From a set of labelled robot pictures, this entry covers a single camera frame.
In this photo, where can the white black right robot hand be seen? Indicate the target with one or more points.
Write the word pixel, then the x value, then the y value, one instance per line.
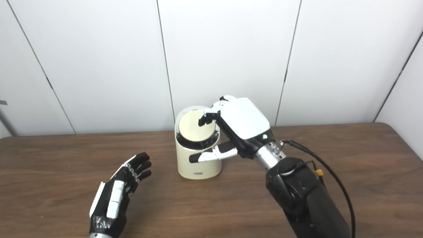
pixel 244 122

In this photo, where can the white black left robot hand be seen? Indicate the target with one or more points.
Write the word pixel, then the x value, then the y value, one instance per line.
pixel 110 205

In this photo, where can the cream-colored lidded bin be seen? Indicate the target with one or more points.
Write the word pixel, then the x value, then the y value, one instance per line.
pixel 195 132

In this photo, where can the black bin liner bag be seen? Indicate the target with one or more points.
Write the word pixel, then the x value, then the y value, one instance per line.
pixel 198 144

